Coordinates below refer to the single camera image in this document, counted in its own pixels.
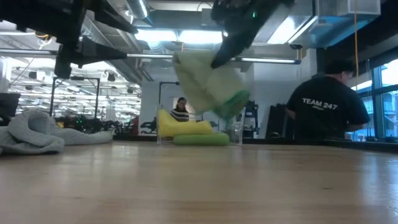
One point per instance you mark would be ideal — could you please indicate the long ceiling light bar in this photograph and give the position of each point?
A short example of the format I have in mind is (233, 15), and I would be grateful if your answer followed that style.
(149, 56)
(270, 60)

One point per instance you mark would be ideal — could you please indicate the pale green microfiber towel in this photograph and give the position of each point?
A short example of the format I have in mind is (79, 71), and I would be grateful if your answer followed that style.
(205, 87)

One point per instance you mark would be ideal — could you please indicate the black metal stand frame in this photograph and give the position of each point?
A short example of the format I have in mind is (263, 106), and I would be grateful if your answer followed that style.
(74, 78)
(168, 83)

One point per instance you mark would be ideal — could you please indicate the person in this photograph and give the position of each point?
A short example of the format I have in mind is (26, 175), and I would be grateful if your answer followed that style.
(181, 109)
(323, 109)

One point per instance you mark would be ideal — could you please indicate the bright green microfiber towel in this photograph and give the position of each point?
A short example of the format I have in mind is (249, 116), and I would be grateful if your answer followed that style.
(202, 139)

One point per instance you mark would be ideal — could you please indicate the black aluminium table frame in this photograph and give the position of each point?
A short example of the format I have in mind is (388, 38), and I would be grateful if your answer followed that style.
(357, 144)

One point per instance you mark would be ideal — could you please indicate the silver ventilation duct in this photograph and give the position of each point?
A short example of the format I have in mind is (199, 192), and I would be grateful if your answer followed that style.
(105, 34)

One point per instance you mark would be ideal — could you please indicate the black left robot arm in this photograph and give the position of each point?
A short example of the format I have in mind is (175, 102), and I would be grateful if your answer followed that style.
(31, 15)

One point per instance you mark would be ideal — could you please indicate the black shelf cart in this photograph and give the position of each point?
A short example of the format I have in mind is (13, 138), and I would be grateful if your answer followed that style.
(251, 118)

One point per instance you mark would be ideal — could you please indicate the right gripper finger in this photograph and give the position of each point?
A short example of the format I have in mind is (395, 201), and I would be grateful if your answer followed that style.
(231, 49)

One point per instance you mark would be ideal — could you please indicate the clear plastic bin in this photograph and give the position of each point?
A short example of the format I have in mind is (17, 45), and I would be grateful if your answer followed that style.
(236, 130)

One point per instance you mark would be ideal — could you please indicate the black leaning panels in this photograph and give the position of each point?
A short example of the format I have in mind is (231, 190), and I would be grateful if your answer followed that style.
(275, 121)

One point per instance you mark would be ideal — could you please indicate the grey microfiber towel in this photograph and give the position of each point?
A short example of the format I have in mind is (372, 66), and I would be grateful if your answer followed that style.
(31, 137)

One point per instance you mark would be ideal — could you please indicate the yellow microfiber towel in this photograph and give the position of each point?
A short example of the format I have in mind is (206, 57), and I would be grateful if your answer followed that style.
(180, 127)

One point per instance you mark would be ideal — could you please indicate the black background robot arm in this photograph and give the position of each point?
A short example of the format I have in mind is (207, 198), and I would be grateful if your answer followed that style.
(149, 126)

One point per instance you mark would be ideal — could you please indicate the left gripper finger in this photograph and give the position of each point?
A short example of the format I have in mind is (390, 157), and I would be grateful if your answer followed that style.
(63, 68)
(102, 56)

